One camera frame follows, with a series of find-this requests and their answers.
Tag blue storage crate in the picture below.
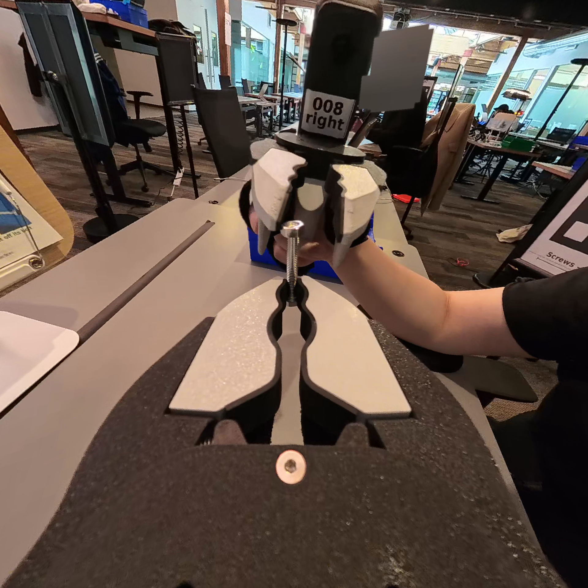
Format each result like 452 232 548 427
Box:
89 0 150 28

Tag blue jacket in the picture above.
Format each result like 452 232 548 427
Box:
94 60 127 138

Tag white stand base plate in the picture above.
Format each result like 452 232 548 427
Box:
0 239 80 414

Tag black monitor on floor stand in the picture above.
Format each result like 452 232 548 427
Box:
16 0 152 244

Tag black mesh-back chair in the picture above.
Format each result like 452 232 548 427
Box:
190 86 253 180

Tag grey desk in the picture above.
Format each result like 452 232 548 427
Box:
0 177 520 588

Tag black swivel chair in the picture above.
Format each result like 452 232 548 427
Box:
367 99 442 239

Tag black hanging jacket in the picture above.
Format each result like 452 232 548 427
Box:
18 32 43 98

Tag black mesh wrist pad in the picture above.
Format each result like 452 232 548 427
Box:
395 337 465 374

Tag black floor lamp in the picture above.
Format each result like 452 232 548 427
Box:
275 18 298 134

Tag row of office desks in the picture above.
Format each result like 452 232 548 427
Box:
236 89 305 138

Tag black office chair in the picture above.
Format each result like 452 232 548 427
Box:
115 89 167 194

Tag person's right forearm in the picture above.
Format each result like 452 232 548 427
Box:
342 241 538 359

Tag black coiled cable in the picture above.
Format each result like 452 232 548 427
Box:
176 106 190 158

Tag person's black trousers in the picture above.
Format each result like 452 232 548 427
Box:
487 381 588 588

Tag silver bolt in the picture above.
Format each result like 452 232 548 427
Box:
286 234 300 307

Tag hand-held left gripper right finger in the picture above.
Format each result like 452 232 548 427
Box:
298 275 413 444

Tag black bag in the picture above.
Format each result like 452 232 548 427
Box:
147 18 196 40

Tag yellow cloth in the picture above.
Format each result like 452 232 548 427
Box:
496 224 533 243

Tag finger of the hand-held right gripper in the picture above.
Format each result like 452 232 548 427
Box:
250 148 308 256
327 163 381 269

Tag person's right hand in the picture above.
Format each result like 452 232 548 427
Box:
248 204 375 277

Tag blue plastic bin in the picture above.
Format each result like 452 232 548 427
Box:
248 220 382 282

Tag dark wooden table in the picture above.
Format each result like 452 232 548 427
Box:
462 138 543 204

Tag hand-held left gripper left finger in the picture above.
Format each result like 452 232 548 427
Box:
168 276 286 444

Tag wooden top standing desk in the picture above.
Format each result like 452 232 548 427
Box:
83 9 203 198

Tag printed instruction sheet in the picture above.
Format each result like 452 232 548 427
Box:
0 172 63 272

